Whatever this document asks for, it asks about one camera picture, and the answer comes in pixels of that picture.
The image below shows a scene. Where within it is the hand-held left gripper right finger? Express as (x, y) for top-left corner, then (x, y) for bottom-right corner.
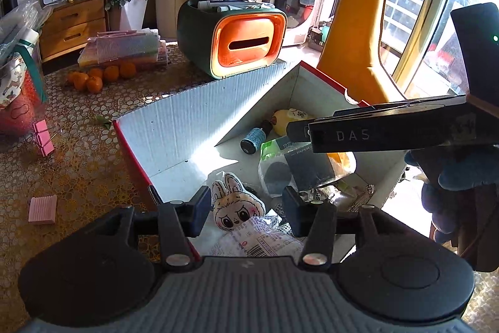
(283, 185), (414, 267)

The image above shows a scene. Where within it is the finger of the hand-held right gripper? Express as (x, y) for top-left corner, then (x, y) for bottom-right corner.
(286, 120), (311, 143)
(331, 104), (390, 120)

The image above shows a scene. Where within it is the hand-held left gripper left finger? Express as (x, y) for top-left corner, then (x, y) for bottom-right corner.
(74, 185), (211, 268)

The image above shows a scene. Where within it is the yellow bottle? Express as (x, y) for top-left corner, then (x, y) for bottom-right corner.
(272, 109), (314, 136)

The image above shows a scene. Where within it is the white rabbit plush toy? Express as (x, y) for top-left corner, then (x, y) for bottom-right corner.
(211, 171), (266, 231)

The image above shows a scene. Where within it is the plastic bag with tape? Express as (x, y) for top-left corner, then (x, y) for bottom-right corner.
(258, 136), (357, 197)

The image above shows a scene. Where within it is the clear packet with barcode label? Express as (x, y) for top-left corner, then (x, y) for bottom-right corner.
(206, 214), (307, 257)

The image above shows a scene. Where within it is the white and red cardboard box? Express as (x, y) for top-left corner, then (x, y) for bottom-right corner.
(112, 60), (410, 267)

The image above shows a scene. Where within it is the floral patterned desktop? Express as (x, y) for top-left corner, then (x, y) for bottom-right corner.
(0, 42), (499, 322)

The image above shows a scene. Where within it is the person's right hand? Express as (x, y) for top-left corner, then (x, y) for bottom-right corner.
(405, 146), (499, 244)

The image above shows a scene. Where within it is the crumpled foil wrapper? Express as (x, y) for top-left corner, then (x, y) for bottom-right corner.
(300, 177), (377, 217)

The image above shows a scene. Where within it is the wide yellow curtain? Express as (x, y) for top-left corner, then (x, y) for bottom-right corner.
(316, 0), (402, 105)

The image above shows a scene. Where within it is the washing machine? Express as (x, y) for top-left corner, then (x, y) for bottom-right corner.
(273, 0), (326, 47)

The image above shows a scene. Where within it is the window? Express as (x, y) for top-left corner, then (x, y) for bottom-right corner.
(380, 0), (499, 100)

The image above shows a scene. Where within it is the green and orange tissue box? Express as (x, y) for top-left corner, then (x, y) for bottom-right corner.
(177, 0), (288, 80)

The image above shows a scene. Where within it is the pink ribbed block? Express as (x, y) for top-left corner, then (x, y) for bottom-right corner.
(28, 194), (58, 225)

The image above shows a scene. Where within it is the pile of small oranges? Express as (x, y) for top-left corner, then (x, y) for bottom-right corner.
(66, 62), (138, 94)

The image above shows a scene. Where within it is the pink binder clip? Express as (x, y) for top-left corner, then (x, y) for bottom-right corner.
(31, 120), (64, 157)

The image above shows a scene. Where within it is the clear plastic bead box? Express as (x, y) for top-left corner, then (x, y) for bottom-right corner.
(78, 28), (170, 68)

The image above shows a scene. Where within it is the green ribbon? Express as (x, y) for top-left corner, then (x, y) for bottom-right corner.
(16, 38), (48, 103)

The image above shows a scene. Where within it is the light wooden drawer cabinet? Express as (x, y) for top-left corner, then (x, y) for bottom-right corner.
(39, 0), (110, 64)

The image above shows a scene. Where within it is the printed fabric pouch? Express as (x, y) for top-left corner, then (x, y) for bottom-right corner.
(0, 54), (34, 107)

